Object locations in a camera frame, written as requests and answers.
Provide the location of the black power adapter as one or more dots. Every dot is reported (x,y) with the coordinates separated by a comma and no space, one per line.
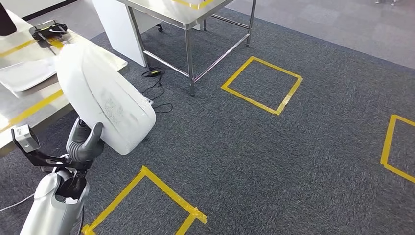
(154,72)

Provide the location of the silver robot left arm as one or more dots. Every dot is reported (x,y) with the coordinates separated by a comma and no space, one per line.
(48,211)

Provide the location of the stainless steel table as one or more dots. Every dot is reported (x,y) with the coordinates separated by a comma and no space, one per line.
(168,9)

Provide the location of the white curved plastic part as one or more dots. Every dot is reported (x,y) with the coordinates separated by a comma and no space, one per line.
(103,97)
(26,74)

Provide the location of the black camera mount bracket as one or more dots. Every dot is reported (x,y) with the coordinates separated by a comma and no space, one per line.
(42,159)

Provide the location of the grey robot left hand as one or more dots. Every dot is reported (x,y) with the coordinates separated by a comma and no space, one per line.
(82,146)

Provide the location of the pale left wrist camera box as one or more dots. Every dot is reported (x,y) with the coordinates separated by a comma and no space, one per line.
(27,138)

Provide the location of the black router with antennas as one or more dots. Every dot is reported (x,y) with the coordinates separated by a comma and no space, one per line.
(48,30)

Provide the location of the stainless steel workbench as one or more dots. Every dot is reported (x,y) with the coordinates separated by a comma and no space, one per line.
(19,100)

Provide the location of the yellow floor tape square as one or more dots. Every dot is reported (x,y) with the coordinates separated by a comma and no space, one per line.
(168,191)
(385,146)
(249,100)

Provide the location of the white desk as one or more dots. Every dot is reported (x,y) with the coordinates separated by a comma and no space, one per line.
(116,29)

